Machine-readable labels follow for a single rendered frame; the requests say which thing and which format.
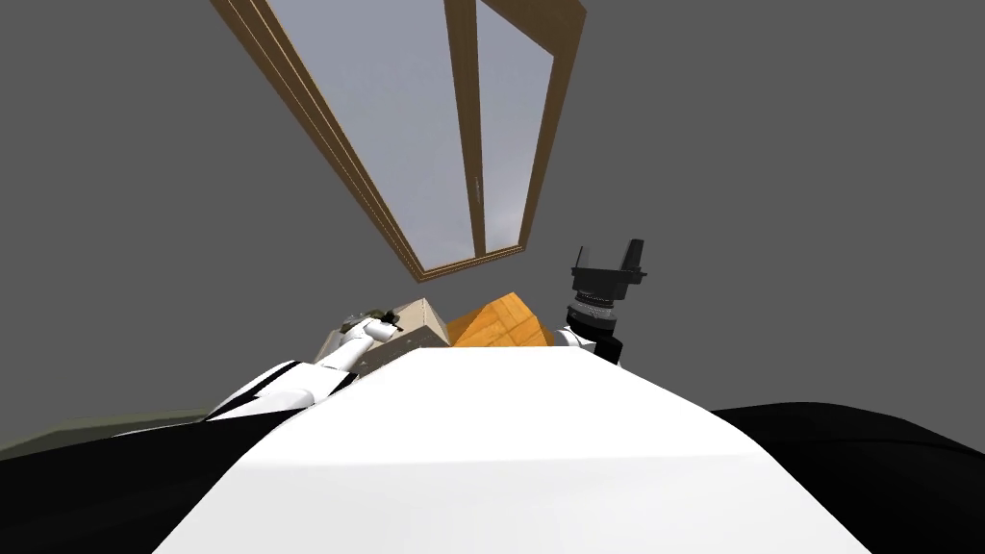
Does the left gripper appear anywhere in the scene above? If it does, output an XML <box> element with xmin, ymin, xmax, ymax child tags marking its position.
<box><xmin>341</xmin><ymin>307</ymin><xmax>404</xmax><ymax>335</ymax></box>

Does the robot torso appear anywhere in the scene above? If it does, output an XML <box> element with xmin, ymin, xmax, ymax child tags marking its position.
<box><xmin>152</xmin><ymin>345</ymin><xmax>872</xmax><ymax>554</ymax></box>

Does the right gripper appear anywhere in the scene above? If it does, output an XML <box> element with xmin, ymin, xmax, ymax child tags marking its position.
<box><xmin>569</xmin><ymin>238</ymin><xmax>648</xmax><ymax>297</ymax></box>

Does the orange wooden box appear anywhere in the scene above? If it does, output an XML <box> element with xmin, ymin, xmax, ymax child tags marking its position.
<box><xmin>445</xmin><ymin>291</ymin><xmax>556</xmax><ymax>349</ymax></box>

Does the brown wooden frame window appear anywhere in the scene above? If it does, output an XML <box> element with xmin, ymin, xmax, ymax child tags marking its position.
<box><xmin>210</xmin><ymin>0</ymin><xmax>589</xmax><ymax>284</ymax></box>

